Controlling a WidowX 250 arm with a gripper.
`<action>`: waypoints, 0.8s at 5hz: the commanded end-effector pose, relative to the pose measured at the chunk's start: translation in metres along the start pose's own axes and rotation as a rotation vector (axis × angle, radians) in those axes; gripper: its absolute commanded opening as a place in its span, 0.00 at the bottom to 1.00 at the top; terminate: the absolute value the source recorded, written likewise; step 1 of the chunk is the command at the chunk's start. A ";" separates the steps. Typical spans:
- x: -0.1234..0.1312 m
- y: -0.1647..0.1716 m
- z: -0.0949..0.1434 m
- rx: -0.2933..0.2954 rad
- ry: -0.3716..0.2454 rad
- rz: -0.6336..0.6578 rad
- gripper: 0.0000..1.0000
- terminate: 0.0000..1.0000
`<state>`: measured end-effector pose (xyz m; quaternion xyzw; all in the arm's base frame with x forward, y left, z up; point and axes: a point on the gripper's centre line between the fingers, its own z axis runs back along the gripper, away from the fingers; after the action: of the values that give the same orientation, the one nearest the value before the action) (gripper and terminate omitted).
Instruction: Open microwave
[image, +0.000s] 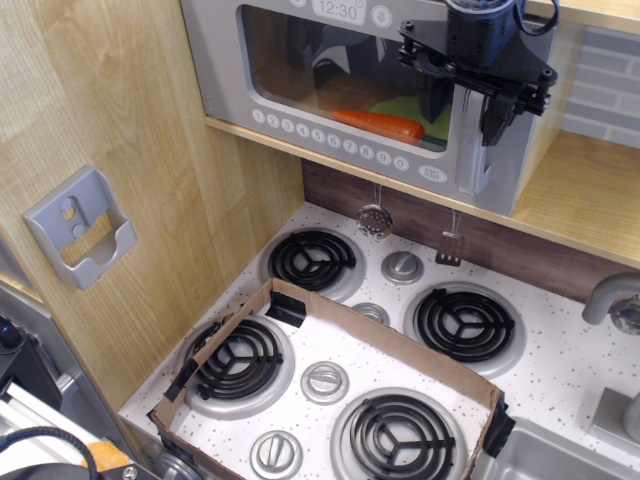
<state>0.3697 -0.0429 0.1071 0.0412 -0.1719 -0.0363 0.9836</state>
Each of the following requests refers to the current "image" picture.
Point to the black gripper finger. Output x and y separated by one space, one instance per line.
434 94
498 116

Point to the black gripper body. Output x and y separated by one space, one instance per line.
481 49

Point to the grey toy microwave door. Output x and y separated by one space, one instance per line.
279 68

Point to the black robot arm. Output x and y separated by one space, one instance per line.
480 4

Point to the green toy plate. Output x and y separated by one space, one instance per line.
436 133

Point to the orange toy carrot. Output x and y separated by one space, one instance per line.
386 125

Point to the hanging silver skimmer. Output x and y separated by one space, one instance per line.
373 220

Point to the hanging silver spatula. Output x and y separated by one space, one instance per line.
451 244

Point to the back grey stove knob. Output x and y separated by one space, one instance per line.
402 268

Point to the grey stove knob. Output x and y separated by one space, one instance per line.
402 268
324 383
276 455

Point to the back left black burner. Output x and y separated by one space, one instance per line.
316 259

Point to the black burner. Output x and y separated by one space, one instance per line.
251 369
316 259
396 433
469 323

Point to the back right black burner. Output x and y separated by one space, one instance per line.
469 323

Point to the grey toy faucet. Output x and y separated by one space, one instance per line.
618 296

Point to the small middle grey knob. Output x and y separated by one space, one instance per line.
373 311

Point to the centre grey stove knob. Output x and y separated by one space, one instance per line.
324 383

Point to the grey faucet base block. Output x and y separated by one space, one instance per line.
616 421

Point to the front left black burner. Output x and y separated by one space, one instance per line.
251 369

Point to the front right black burner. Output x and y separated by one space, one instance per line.
396 433

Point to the steel toy sink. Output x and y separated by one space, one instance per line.
533 452

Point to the front grey stove knob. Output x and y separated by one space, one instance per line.
276 455

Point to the brown cardboard frame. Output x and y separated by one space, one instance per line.
295 386

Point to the grey wall holder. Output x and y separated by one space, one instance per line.
67 213

